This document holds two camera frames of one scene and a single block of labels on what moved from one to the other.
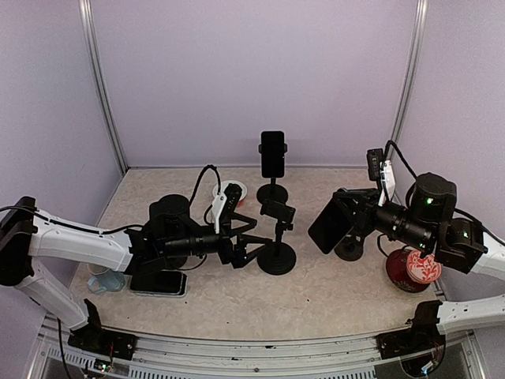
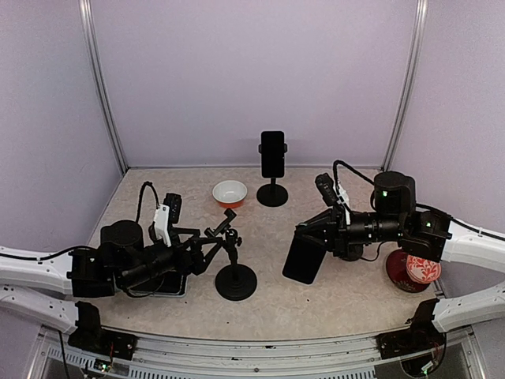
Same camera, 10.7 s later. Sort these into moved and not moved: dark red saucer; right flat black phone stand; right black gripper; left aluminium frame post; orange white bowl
Moved: right black gripper
Not moved: right flat black phone stand; dark red saucer; orange white bowl; left aluminium frame post
